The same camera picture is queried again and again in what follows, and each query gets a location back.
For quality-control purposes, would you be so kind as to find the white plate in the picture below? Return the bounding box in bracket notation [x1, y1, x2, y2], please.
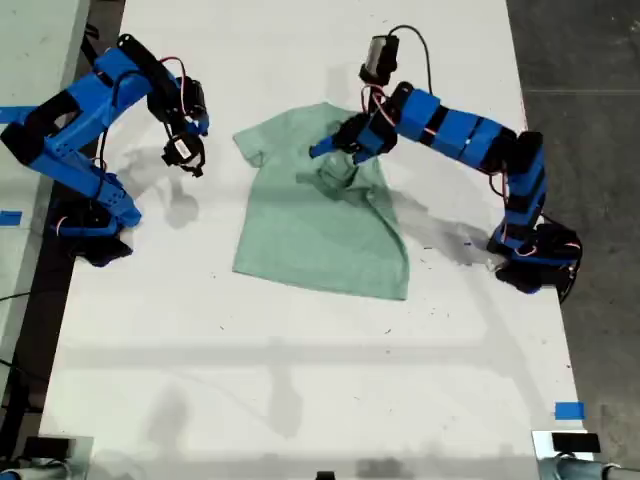
[531, 429, 596, 462]

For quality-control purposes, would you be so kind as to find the white side table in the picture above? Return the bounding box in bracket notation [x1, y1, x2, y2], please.
[0, 0, 92, 396]

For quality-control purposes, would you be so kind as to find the black camera box with white label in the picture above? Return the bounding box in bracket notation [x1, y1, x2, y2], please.
[160, 132, 207, 178]

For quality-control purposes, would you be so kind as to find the black stand leg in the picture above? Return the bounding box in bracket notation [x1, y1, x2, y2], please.
[79, 7, 112, 90]

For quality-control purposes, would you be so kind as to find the long blue tape strip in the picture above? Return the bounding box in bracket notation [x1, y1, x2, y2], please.
[0, 105, 39, 124]

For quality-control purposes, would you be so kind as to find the grey metal plate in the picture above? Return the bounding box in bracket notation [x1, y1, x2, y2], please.
[22, 435, 95, 480]

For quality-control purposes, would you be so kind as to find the square blue tape piece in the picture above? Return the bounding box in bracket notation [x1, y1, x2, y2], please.
[554, 401, 586, 421]

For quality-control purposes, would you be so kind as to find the small black box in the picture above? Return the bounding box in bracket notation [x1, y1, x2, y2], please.
[23, 436, 72, 459]
[551, 432, 601, 454]

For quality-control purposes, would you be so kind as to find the black camera cable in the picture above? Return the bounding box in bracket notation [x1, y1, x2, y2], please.
[389, 24, 434, 97]
[97, 69, 147, 171]

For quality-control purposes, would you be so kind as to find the black and silver camera box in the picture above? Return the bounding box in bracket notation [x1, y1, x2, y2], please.
[358, 33, 401, 84]

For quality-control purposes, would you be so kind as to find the pale green T-shirt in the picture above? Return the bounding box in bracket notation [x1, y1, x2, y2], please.
[232, 102, 412, 301]

